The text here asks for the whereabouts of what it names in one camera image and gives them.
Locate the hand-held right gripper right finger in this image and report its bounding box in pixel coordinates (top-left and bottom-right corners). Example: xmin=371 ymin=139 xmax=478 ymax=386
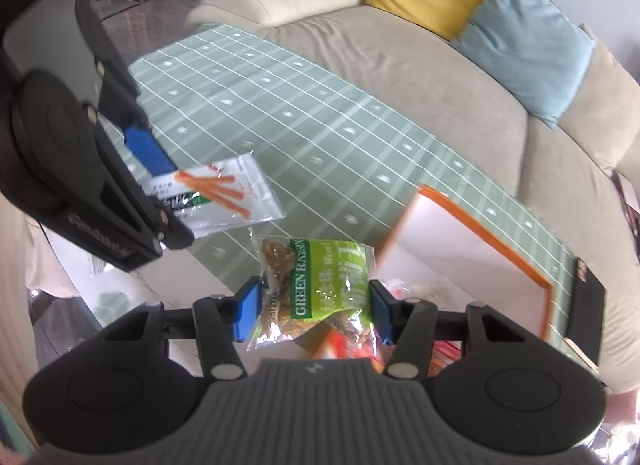
xmin=369 ymin=281 xmax=541 ymax=378

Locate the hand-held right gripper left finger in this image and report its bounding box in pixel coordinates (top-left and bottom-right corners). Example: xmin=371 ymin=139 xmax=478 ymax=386
xmin=105 ymin=279 xmax=263 ymax=380

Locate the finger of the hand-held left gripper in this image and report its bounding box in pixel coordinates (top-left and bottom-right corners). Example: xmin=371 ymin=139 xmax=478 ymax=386
xmin=87 ymin=105 xmax=195 ymax=257
xmin=74 ymin=0 xmax=177 ymax=177

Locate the red and white snack packet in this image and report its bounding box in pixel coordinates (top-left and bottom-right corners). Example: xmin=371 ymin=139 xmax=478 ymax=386
xmin=320 ymin=327 xmax=386 ymax=373

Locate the green label raisin snack packet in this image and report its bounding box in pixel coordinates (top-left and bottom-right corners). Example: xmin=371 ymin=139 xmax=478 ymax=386
xmin=247 ymin=228 xmax=376 ymax=353

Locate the white stick snack packet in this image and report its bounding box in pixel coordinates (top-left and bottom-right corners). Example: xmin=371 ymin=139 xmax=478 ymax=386
xmin=142 ymin=152 xmax=286 ymax=241

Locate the orange cardboard box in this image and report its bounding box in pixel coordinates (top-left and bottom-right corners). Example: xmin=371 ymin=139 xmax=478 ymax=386
xmin=295 ymin=184 xmax=556 ymax=378

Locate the green checkered tablecloth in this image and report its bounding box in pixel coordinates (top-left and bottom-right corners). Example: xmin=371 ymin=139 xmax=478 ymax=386
xmin=127 ymin=22 xmax=601 ymax=371

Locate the black flat object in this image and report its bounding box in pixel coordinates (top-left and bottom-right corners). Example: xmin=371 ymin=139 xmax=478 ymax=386
xmin=565 ymin=257 xmax=606 ymax=371

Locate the beige sofa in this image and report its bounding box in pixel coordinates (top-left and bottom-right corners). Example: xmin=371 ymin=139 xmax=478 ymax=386
xmin=185 ymin=0 xmax=640 ymax=396

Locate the light blue cushion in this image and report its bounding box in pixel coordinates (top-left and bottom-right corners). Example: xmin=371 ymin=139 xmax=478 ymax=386
xmin=452 ymin=0 xmax=596 ymax=128

